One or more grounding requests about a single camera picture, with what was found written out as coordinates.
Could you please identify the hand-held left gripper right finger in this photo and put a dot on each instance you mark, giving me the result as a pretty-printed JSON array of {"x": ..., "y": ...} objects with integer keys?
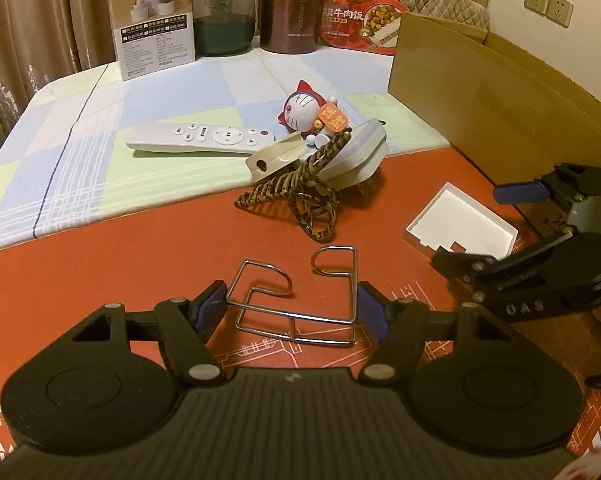
[{"x": 371, "y": 310}]

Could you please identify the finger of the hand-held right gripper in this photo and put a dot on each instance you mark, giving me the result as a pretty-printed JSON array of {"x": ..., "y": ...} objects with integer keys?
[
  {"x": 460, "y": 265},
  {"x": 520, "y": 193}
]

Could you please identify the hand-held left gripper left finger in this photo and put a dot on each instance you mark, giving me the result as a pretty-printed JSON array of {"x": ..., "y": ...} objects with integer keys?
[{"x": 210, "y": 306}]

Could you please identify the white shallow tray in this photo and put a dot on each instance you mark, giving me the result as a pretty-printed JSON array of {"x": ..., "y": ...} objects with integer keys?
[{"x": 460, "y": 220}]

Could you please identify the brown cardboard box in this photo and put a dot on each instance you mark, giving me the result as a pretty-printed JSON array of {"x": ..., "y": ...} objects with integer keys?
[{"x": 505, "y": 100}]

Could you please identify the white plug adapter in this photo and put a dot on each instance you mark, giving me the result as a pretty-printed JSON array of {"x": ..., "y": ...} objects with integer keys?
[{"x": 360, "y": 150}]

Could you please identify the red printed cardboard sheet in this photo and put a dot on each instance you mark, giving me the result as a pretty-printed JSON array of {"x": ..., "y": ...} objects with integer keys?
[{"x": 130, "y": 270}]

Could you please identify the white remote control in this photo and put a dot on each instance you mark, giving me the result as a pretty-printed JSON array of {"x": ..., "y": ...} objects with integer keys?
[{"x": 195, "y": 136}]

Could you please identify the red white cat figurine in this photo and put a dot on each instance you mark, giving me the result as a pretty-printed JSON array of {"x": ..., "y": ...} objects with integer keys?
[{"x": 300, "y": 110}]

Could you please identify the pastel plaid tablecloth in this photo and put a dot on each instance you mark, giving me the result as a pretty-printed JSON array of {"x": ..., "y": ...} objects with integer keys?
[{"x": 130, "y": 95}]

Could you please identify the red food package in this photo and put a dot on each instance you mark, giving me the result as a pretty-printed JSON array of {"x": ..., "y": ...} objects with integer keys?
[{"x": 345, "y": 20}]

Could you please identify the white product box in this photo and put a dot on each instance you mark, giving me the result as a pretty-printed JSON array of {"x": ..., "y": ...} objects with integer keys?
[{"x": 150, "y": 45}]

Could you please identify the green glass jar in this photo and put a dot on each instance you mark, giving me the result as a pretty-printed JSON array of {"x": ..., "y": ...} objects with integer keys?
[{"x": 225, "y": 25}]

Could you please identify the brown thermos flask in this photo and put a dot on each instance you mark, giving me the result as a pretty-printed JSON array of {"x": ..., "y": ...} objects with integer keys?
[{"x": 290, "y": 10}]

